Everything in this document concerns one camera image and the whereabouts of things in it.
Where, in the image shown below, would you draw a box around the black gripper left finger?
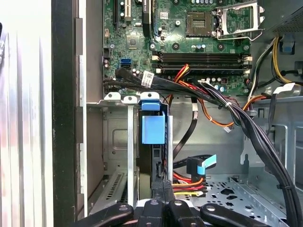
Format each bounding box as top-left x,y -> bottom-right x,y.
73,179 -> 166,227

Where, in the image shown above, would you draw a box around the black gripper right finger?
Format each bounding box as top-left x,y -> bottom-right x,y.
163,180 -> 270,227

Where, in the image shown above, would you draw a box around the hard disk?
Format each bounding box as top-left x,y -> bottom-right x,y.
138,100 -> 171,200

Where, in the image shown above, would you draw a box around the metal disk bay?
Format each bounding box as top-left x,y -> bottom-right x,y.
86,92 -> 172,209

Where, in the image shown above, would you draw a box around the black RAM slot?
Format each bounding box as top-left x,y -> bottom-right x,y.
151,52 -> 252,60
151,60 -> 252,68
155,68 -> 251,74

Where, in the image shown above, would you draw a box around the white expansion slot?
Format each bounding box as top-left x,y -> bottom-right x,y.
125,0 -> 132,22

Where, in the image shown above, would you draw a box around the black expansion slot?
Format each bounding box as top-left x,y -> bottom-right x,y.
113,0 -> 119,25

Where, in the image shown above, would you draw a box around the metal drive cage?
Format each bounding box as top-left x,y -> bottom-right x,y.
231,94 -> 303,227

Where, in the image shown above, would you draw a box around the black PC case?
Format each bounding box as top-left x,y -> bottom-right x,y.
51,0 -> 303,227

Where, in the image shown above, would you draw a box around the blue motherboard port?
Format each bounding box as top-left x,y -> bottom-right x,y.
120,58 -> 132,70

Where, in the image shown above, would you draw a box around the green motherboard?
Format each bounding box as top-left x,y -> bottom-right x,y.
103,0 -> 253,95

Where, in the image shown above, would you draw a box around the socket locking lever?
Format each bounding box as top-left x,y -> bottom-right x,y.
216,28 -> 266,41

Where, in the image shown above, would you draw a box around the CPU socket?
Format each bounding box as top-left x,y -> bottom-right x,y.
185,11 -> 213,38

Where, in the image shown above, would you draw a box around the metal socket cover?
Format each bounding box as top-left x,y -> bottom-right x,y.
215,0 -> 266,41

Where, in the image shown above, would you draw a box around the grey power supply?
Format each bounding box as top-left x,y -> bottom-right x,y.
257,0 -> 303,34

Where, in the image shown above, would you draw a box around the red yellow disk power wire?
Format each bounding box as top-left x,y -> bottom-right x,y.
172,174 -> 208,198

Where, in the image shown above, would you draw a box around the black wire with blue tab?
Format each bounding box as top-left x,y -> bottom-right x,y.
172,96 -> 218,183

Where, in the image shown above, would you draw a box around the black cable bundle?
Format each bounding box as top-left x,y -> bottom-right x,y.
103,67 -> 303,213

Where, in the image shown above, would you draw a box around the white barcode cable label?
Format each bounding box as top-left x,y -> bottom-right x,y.
141,70 -> 155,87

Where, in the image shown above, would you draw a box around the orange red wire bundle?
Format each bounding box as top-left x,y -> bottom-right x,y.
165,63 -> 269,133

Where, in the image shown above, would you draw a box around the black wire with white tab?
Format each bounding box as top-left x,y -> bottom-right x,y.
266,82 -> 296,137

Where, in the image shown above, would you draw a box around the yellow white power wires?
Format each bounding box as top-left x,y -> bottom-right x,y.
247,35 -> 295,100

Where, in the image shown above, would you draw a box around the blue plastic cable clip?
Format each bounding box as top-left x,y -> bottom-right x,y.
281,35 -> 295,52

